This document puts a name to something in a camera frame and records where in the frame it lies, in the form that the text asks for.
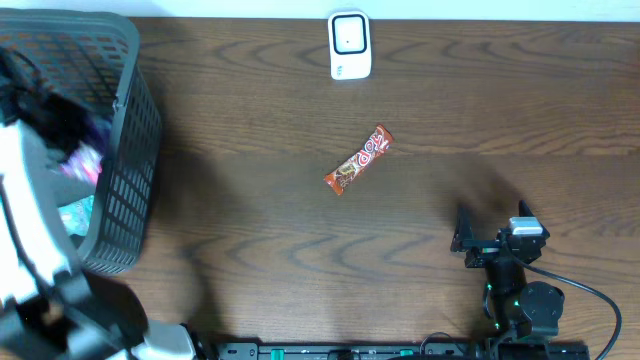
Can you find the grey plastic basket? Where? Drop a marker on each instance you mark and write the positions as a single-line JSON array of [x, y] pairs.
[[91, 57]]

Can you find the purple snack packet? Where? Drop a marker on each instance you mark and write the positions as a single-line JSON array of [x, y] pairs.
[[84, 164]]

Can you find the teal snack wrapper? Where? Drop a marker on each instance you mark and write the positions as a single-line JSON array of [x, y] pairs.
[[76, 216]]

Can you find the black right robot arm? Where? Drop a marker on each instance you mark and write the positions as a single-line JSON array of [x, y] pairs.
[[529, 310]]

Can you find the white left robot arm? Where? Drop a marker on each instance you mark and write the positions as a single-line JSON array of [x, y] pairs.
[[51, 308]]

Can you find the white barcode scanner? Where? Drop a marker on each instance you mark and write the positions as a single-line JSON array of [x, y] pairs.
[[350, 49]]

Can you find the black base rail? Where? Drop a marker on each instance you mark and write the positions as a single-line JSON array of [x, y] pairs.
[[434, 349]]

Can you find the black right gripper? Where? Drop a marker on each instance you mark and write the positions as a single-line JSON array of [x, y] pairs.
[[484, 250]]

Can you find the red chocolate bar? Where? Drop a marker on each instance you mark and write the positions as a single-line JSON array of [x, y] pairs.
[[375, 146]]

